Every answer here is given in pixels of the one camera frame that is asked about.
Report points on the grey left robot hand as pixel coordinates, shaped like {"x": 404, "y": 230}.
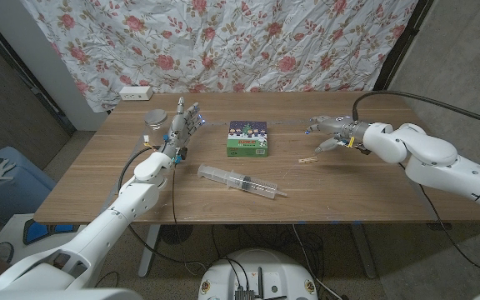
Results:
{"x": 177, "y": 129}

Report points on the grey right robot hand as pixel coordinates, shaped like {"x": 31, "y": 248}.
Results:
{"x": 344, "y": 127}

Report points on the wooden clothespin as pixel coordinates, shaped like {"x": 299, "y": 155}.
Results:
{"x": 308, "y": 159}

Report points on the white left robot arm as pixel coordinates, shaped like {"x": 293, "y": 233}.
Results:
{"x": 111, "y": 225}

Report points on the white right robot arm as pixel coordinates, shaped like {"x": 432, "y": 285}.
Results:
{"x": 431, "y": 154}

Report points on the green cartoon print box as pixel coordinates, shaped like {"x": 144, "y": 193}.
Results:
{"x": 247, "y": 141}

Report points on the clear plastic syringe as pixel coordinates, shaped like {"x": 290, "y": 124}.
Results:
{"x": 240, "y": 181}

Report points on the white power strip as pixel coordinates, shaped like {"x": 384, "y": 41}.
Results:
{"x": 136, "y": 93}

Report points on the floral rose backdrop cloth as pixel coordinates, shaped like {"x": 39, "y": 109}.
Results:
{"x": 223, "y": 41}

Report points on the black backdrop stand pole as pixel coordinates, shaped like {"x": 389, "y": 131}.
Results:
{"x": 402, "y": 46}
{"x": 27, "y": 75}

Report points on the black round floor base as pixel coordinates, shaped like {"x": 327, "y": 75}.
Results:
{"x": 175, "y": 233}

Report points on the white table leg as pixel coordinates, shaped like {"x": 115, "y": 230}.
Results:
{"x": 148, "y": 250}

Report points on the grey table leg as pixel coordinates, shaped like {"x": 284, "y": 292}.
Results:
{"x": 363, "y": 250}

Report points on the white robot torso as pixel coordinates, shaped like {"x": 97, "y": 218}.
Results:
{"x": 256, "y": 275}

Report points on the blue storage bin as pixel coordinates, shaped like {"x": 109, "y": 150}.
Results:
{"x": 15, "y": 196}

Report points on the white and blue floor pad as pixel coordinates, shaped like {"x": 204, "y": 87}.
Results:
{"x": 15, "y": 227}

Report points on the grey sneaker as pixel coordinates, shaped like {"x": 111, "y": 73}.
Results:
{"x": 2, "y": 252}

